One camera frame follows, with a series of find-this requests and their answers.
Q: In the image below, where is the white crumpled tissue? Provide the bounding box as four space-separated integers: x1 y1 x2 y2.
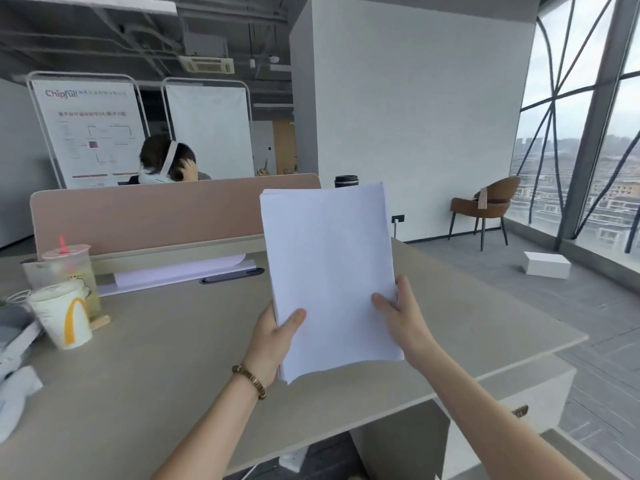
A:
0 365 44 444

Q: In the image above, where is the grey white device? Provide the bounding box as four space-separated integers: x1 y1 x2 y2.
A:
0 305 44 381

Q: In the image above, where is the white box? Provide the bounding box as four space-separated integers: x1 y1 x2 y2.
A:
522 251 572 281

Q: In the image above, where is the person's left forearm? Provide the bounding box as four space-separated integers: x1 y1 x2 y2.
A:
150 375 263 480

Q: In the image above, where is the white drawer cabinet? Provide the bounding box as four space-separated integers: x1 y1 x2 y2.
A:
349 354 579 480

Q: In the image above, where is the brown chair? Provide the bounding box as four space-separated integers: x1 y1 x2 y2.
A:
447 176 522 252

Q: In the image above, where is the black pen tray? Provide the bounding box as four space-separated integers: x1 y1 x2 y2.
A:
199 267 266 285

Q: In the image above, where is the person's right forearm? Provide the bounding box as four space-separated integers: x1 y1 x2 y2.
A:
404 339 596 480

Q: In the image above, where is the person's left hand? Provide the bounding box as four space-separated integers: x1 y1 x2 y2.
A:
242 302 307 390

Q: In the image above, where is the ceiling air conditioner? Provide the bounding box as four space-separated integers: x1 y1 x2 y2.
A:
178 55 235 75

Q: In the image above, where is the stack of white paper sheets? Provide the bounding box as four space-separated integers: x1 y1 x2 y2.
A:
259 183 405 385

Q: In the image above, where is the printed poster stand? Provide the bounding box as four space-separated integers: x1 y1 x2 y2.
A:
26 71 151 190

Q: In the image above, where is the white headset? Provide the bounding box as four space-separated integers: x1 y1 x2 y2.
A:
138 140 181 185

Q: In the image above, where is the pink desk divider panel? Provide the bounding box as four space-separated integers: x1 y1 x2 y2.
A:
30 173 322 258

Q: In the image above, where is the brown beaded bracelet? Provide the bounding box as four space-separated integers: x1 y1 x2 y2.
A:
232 364 267 400

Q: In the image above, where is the blank white banner stand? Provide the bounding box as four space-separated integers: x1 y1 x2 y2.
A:
161 77 256 180

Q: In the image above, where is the white paper cup yellow arch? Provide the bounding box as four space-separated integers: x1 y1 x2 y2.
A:
27 280 94 351

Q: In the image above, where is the white power strip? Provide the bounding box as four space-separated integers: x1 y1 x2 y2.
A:
278 444 312 471

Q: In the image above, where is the grey window frame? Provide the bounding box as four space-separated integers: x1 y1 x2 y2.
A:
510 0 640 255

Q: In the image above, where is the person's right hand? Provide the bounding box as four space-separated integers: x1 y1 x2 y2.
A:
371 275 437 371

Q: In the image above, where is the white paper sheet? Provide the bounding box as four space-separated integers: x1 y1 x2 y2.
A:
97 253 259 297

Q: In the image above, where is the clear drink cup red straw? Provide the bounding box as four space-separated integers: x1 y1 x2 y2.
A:
40 236 103 324

